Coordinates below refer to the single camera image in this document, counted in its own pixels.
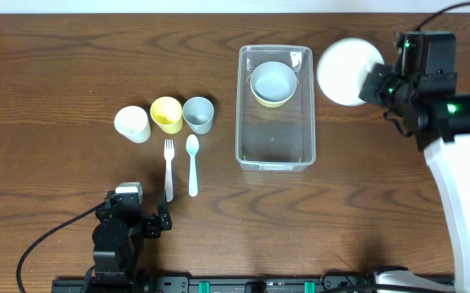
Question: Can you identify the white plastic bowl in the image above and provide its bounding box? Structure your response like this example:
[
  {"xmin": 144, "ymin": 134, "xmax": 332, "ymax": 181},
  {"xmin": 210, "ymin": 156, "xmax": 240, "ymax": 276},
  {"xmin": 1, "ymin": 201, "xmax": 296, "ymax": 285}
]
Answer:
[{"xmin": 316, "ymin": 38, "xmax": 384, "ymax": 107}]

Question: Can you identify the white plastic cup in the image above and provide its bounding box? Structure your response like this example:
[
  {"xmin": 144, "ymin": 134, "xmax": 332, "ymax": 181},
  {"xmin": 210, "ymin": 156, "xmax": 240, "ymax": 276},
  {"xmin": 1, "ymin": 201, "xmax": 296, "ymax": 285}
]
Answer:
[{"xmin": 114, "ymin": 106, "xmax": 151, "ymax": 143}]

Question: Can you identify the grey plastic bowl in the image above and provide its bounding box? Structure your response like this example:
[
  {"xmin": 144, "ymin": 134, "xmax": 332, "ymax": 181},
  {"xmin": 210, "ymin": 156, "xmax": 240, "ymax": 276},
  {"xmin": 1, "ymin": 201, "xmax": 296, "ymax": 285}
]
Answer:
[{"xmin": 250, "ymin": 61, "xmax": 297, "ymax": 104}]

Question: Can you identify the yellow plastic bowl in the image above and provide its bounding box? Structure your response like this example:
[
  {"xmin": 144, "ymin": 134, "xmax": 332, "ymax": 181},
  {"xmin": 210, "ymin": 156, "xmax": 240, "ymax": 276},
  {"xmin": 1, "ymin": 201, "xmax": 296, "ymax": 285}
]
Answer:
[{"xmin": 253, "ymin": 92, "xmax": 293, "ymax": 108}]

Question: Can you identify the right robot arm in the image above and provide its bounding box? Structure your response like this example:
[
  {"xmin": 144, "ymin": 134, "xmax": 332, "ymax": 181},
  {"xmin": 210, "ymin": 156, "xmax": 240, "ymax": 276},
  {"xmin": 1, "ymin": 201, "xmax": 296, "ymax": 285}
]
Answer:
[{"xmin": 358, "ymin": 62, "xmax": 470, "ymax": 292}]

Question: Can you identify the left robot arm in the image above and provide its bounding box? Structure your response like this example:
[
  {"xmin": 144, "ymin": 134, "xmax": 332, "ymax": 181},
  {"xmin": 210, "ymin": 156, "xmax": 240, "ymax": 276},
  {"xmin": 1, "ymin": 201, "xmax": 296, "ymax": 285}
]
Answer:
[{"xmin": 81, "ymin": 190, "xmax": 172, "ymax": 292}]

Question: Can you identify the clear plastic container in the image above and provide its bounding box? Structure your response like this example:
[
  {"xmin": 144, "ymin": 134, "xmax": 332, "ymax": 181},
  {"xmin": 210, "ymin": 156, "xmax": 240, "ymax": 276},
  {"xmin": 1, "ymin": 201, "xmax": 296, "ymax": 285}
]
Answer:
[{"xmin": 235, "ymin": 45, "xmax": 316, "ymax": 172}]

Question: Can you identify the white plastic fork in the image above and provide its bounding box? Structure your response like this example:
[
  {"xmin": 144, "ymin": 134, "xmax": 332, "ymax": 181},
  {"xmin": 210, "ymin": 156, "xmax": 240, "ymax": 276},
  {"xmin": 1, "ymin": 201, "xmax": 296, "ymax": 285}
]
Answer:
[{"xmin": 164, "ymin": 139, "xmax": 175, "ymax": 202}]

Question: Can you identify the mint green plastic spoon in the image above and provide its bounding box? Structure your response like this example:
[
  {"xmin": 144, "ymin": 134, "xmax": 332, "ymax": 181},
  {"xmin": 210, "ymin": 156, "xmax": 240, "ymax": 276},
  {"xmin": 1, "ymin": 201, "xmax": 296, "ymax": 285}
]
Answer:
[{"xmin": 186, "ymin": 134, "xmax": 200, "ymax": 197}]

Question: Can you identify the yellow plastic cup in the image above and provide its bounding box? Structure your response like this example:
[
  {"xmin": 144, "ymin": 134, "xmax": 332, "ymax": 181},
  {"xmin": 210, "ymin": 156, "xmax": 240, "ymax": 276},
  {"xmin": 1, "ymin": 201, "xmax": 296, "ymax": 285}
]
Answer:
[{"xmin": 150, "ymin": 96, "xmax": 182, "ymax": 134}]

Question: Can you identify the grey plastic cup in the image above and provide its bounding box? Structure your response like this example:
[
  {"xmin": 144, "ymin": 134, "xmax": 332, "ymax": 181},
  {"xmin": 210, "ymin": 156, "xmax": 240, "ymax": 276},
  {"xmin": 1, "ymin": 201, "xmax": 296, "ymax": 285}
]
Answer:
[{"xmin": 182, "ymin": 97, "xmax": 214, "ymax": 134}]

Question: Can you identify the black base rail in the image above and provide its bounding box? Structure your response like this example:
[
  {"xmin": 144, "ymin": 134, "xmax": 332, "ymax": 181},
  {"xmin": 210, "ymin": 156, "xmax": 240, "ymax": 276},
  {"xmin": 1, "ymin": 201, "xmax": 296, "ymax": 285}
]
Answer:
[{"xmin": 51, "ymin": 273, "xmax": 376, "ymax": 293}]

